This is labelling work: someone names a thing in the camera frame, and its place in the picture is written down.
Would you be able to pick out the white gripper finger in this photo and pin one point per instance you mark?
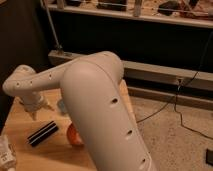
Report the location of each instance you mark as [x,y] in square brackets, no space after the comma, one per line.
[49,107]
[33,115]

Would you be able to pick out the white crumpled bag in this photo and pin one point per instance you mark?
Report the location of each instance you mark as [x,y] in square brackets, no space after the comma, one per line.
[7,155]

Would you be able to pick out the orange bowl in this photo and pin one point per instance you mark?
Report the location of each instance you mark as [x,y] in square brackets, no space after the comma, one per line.
[73,136]

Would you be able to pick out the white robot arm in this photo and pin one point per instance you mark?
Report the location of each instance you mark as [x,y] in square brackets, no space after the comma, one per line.
[89,88]

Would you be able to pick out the black box on floor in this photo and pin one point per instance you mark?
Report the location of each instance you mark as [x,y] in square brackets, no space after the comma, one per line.
[209,157]

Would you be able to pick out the black white striped eraser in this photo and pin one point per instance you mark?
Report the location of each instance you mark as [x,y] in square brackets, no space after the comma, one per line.
[42,134]

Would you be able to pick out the white wall shelf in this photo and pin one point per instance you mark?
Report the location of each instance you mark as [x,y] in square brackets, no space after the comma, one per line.
[194,13]

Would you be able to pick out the blue cup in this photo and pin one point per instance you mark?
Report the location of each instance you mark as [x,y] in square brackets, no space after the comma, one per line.
[62,107]

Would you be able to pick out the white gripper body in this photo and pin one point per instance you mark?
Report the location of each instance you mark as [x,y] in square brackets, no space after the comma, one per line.
[33,101]

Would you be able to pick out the metal lamp pole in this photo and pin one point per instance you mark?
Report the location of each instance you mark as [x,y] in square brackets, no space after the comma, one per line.
[58,46]

